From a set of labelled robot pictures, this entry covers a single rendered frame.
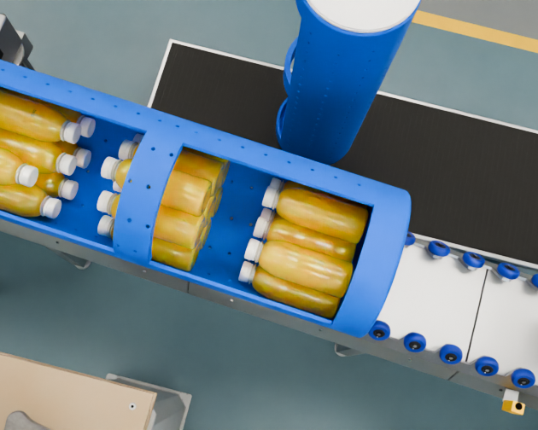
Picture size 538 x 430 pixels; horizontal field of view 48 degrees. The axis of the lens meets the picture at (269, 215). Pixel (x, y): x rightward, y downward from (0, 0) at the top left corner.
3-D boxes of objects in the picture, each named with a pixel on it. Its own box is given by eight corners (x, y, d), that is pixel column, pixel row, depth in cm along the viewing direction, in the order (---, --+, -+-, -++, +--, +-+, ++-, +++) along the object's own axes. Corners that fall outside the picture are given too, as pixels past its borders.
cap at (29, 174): (32, 164, 114) (40, 166, 114) (26, 183, 115) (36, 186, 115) (21, 165, 110) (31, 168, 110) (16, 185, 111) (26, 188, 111)
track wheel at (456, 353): (466, 355, 119) (465, 347, 121) (444, 347, 119) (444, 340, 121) (457, 368, 122) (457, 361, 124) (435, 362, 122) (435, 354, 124)
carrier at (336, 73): (353, 96, 224) (277, 92, 223) (422, -72, 140) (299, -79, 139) (353, 170, 217) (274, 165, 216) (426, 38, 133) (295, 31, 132)
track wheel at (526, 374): (540, 379, 119) (539, 371, 120) (517, 372, 119) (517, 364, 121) (529, 392, 121) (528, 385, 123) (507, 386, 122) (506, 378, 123)
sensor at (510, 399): (513, 414, 126) (524, 415, 121) (499, 409, 126) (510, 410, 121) (521, 377, 128) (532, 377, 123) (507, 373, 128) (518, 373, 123)
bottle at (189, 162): (210, 204, 113) (120, 174, 113) (219, 188, 119) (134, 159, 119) (218, 171, 109) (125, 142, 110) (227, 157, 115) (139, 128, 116)
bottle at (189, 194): (214, 184, 112) (125, 155, 113) (210, 177, 105) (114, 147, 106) (202, 219, 111) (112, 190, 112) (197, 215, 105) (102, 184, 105)
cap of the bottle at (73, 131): (74, 127, 117) (84, 130, 117) (66, 144, 116) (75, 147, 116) (70, 118, 114) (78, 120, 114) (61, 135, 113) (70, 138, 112)
